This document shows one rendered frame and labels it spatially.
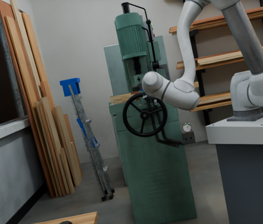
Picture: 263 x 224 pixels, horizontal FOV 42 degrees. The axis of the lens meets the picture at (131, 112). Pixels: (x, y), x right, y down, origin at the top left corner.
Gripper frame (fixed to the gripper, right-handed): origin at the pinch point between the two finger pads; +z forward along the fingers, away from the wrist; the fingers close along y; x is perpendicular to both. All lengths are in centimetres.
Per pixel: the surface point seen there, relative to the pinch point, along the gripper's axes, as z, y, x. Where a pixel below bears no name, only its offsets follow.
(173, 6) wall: 231, -52, -188
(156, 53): 54, -9, -52
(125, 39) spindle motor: 27, 12, -56
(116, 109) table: 33.7, 26.9, -9.0
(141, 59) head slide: 47, 3, -47
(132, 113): 35.3, 16.9, -4.4
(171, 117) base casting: 38.0, -8.9, 3.4
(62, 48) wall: 238, 109, -167
